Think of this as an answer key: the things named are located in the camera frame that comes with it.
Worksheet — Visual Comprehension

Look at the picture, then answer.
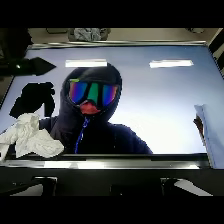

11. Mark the light blue shirt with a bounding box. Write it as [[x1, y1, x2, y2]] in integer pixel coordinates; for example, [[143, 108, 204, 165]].
[[194, 103, 224, 170]]

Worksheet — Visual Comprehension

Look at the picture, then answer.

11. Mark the heap of clothes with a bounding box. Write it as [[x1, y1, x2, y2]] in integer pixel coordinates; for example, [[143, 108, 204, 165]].
[[67, 27, 112, 42]]

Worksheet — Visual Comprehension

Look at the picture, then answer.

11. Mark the white garment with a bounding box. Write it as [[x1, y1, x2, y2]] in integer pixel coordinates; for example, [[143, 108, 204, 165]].
[[0, 112, 65, 160]]

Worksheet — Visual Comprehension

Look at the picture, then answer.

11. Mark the brown garment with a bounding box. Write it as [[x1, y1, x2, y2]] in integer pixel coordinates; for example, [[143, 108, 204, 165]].
[[192, 114, 206, 147]]

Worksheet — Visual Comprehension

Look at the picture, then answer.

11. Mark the silver frame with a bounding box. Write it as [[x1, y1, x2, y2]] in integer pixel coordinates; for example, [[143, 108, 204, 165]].
[[0, 39, 215, 197]]

